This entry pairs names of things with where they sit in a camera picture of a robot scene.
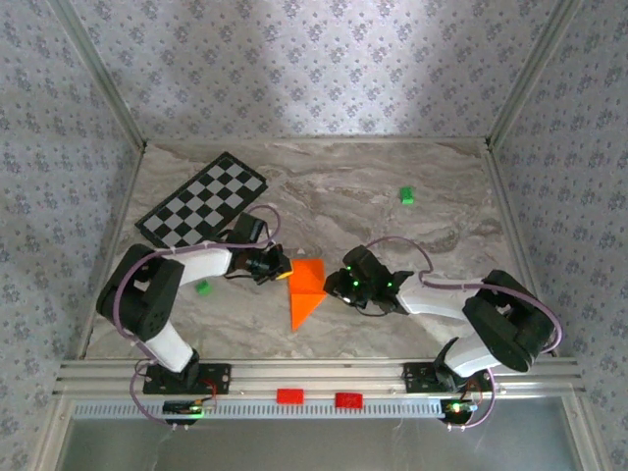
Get orange paper sheet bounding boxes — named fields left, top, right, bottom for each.
left=286, top=257, right=328, bottom=335

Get black grey chessboard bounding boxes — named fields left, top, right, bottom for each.
left=134, top=150, right=270, bottom=251

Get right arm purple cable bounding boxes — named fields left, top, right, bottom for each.
left=365, top=235, right=564, bottom=433

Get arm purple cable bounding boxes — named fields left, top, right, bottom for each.
left=113, top=203, right=282, bottom=432
left=365, top=235, right=564, bottom=433

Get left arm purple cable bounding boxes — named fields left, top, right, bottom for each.
left=113, top=203, right=282, bottom=432

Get aluminium mounting rail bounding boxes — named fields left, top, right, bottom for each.
left=51, top=356, right=588, bottom=399

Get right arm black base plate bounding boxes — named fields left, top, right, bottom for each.
left=402, top=361, right=494, bottom=393

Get grey slotted cable duct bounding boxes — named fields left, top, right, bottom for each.
left=71, top=397, right=445, bottom=421

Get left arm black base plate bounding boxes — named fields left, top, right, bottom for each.
left=142, top=362, right=232, bottom=395

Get aluminium side rail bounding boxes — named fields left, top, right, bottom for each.
left=76, top=140, right=148, bottom=362
left=483, top=139, right=563, bottom=359

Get aluminium corner post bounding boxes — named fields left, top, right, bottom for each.
left=484, top=0, right=588, bottom=151
left=48, top=0, right=149, bottom=151

